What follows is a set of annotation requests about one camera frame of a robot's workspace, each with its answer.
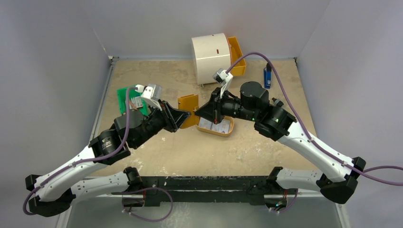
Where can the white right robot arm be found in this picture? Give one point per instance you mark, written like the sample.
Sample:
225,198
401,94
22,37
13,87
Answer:
333,179

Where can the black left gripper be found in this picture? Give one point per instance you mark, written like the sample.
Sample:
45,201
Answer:
173,118

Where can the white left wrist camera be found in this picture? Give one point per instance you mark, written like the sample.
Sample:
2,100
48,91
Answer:
150,94

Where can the cream round drawer cabinet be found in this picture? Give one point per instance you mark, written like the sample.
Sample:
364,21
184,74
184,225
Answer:
210,53

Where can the green plastic bin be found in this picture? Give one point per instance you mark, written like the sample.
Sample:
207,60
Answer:
122,102

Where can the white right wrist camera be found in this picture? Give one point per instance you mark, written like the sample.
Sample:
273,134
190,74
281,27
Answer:
224,79

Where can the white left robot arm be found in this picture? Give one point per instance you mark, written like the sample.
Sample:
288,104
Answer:
55,192

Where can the blue black marker tool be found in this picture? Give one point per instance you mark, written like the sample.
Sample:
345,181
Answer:
267,76

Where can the small black knob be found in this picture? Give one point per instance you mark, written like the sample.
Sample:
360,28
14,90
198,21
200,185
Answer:
277,102

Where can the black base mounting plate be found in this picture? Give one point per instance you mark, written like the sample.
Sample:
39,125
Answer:
254,190

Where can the tan oval tray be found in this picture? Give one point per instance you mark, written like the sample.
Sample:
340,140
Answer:
217,133

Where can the aluminium frame rail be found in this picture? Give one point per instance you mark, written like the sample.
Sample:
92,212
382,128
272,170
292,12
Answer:
191,152

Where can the card pack in bin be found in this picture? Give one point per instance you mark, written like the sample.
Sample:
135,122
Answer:
136,102

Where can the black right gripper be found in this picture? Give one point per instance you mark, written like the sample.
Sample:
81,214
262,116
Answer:
215,105

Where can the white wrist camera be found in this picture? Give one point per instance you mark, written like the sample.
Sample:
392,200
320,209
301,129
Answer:
150,94
224,79

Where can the yellow open drawer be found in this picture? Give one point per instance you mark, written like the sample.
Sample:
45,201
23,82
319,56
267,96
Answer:
236,53

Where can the yellow leather card holder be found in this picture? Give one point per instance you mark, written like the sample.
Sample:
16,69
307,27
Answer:
189,103

